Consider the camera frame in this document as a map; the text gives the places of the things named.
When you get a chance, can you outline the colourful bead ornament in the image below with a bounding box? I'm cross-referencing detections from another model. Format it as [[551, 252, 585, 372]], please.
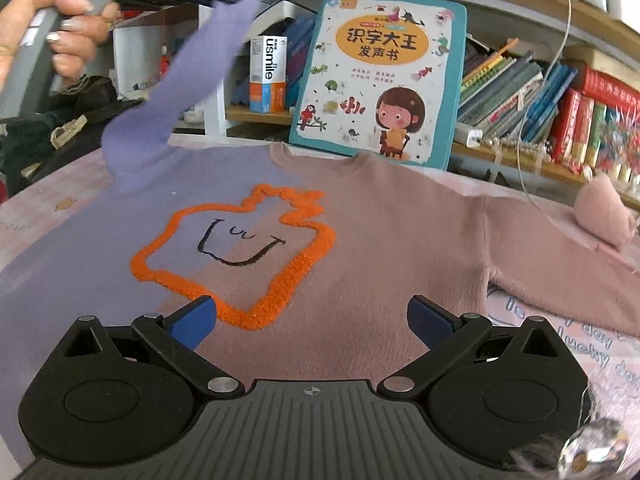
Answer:
[[597, 120, 640, 181]]

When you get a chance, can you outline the brown leather shoe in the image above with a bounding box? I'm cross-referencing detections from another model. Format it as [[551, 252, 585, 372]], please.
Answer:
[[50, 75, 146, 123]]

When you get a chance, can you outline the purple and pink sweater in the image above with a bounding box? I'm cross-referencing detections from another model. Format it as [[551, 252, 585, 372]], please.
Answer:
[[0, 0, 640, 476]]

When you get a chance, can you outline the crystal bead fur charm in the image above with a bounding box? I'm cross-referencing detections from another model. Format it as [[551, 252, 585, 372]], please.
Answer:
[[505, 417, 631, 480]]

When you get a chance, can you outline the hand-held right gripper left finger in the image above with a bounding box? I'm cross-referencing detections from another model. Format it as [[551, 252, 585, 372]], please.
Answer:
[[59, 296, 246, 401]]

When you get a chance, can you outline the row of upright thick books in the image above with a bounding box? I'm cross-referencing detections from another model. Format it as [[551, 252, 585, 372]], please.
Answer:
[[547, 87, 640, 176]]

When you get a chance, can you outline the black case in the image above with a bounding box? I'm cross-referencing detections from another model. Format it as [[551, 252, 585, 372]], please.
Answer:
[[0, 100, 151, 196]]

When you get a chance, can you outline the teal children's picture book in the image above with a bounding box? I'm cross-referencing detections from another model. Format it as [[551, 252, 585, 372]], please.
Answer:
[[289, 0, 468, 171]]

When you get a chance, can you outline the white charging cable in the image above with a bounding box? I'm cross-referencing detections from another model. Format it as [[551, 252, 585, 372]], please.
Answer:
[[517, 0, 573, 211]]

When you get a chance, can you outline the thick red book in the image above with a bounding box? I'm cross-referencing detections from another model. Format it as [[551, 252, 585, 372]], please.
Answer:
[[575, 62, 640, 111]]

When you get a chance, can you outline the white and orange toothbrush box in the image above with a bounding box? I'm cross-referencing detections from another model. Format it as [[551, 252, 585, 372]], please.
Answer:
[[248, 35, 289, 115]]

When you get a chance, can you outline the row of leaning thin books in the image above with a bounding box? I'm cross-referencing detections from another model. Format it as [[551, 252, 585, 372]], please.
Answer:
[[457, 37, 578, 146]]

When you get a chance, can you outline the pink plush toy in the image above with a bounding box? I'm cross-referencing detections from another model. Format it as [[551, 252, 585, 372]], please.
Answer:
[[572, 172, 638, 251]]

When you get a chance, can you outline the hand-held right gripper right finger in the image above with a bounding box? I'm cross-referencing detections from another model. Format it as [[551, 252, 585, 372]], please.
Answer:
[[376, 295, 563, 401]]

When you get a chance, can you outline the dark green cloth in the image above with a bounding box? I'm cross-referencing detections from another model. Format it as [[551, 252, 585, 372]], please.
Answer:
[[0, 120, 56, 196]]

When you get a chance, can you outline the pearl ribbon hair band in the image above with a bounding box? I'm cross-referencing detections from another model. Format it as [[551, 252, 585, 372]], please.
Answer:
[[482, 137, 596, 186]]

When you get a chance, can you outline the white charger plug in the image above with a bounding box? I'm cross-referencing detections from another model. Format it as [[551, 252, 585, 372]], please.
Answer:
[[452, 122, 483, 148]]

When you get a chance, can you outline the person's left hand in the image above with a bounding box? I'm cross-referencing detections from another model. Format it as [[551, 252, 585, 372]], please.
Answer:
[[0, 0, 122, 92]]

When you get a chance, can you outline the row of blue books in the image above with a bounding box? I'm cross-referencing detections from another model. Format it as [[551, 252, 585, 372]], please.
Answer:
[[285, 15, 317, 106]]

